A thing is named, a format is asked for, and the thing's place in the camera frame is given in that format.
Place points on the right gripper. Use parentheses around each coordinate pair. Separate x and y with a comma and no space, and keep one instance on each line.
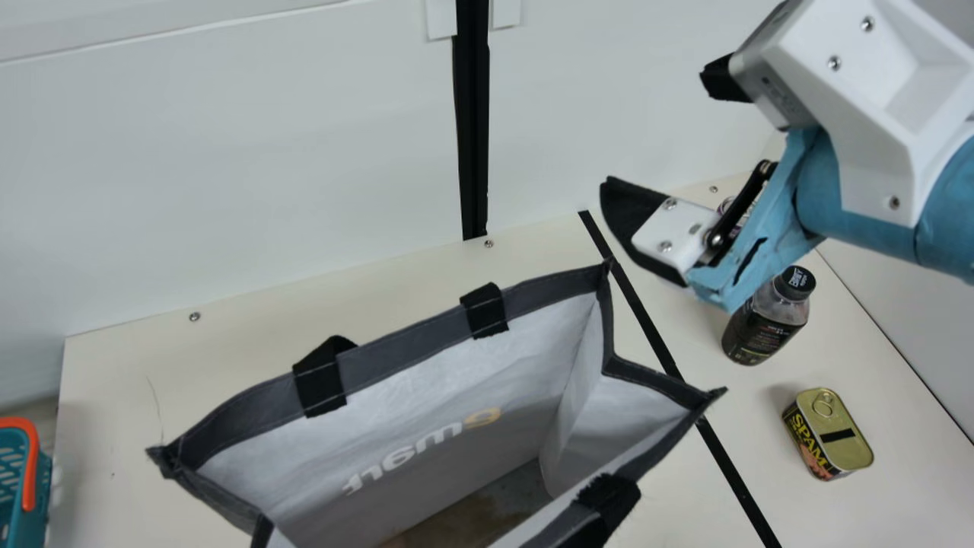
(768,251)

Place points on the purple can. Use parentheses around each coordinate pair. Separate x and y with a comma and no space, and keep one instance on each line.
(724,205)

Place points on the dark coffee bottle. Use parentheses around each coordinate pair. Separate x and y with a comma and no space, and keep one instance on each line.
(761,327)

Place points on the rectangular tin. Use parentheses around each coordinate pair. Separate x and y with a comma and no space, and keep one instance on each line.
(833,434)

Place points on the black strip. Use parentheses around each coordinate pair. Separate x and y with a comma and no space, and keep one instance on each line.
(644,320)

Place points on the teal shopping basket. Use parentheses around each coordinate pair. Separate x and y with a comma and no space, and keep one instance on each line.
(15,495)

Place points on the black post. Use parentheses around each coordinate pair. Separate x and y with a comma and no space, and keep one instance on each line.
(472,114)

